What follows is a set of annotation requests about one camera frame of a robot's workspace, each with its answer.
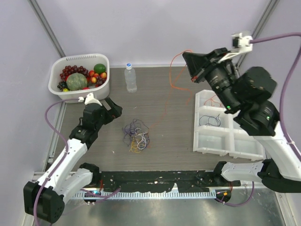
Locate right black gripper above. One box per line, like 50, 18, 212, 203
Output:
182, 48, 241, 113

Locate coloured cable pile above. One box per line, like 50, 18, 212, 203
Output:
121, 118, 151, 153

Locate orange cable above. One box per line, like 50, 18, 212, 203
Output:
149, 49, 226, 129

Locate dark blue cable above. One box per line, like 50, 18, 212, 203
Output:
198, 114, 223, 128

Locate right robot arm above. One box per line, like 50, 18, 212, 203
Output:
182, 48, 301, 193

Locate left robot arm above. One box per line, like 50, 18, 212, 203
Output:
23, 93, 123, 225

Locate red yellow peaches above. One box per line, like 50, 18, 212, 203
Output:
87, 70, 107, 87

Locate clear plastic water bottle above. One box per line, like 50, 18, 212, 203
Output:
124, 63, 137, 93

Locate green lime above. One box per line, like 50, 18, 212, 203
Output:
94, 64, 106, 74

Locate green melon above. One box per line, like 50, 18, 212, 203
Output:
66, 73, 87, 91

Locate white plastic basket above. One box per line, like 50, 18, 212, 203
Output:
48, 53, 110, 100

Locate dark grape bunch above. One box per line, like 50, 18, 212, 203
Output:
57, 81, 69, 92

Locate red grape bunch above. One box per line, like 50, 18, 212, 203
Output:
59, 65, 89, 81

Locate white compartment organizer tray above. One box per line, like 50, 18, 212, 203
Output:
193, 90, 266, 161

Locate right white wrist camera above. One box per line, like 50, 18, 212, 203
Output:
218, 31, 253, 64

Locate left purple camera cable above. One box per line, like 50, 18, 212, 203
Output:
32, 98, 82, 226

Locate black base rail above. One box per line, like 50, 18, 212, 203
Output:
92, 170, 233, 193

